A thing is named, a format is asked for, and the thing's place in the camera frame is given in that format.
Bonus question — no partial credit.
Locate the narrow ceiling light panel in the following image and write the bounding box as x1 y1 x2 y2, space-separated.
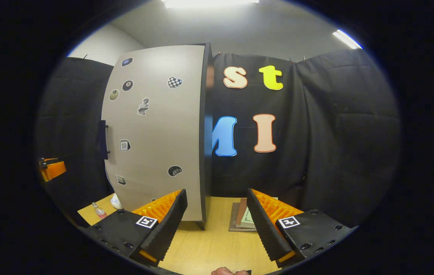
332 29 363 49

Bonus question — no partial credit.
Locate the black backdrop cloth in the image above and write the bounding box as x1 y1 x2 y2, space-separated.
35 49 401 230

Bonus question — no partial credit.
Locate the dark grey cabinet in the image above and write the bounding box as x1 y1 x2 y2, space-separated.
101 42 213 230

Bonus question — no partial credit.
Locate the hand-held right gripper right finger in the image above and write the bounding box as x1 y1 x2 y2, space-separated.
246 188 359 268

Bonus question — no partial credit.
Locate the large ceiling light panel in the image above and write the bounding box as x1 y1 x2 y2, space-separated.
161 0 259 9

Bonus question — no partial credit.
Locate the black cabinet door handle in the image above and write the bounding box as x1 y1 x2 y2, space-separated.
98 120 109 160

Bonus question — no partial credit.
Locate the brown book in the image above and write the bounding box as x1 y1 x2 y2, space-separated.
236 198 255 229

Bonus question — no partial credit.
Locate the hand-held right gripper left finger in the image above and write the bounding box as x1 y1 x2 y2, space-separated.
81 188 189 267

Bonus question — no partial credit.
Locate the clear bottle with red label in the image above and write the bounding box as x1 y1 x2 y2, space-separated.
91 202 107 219

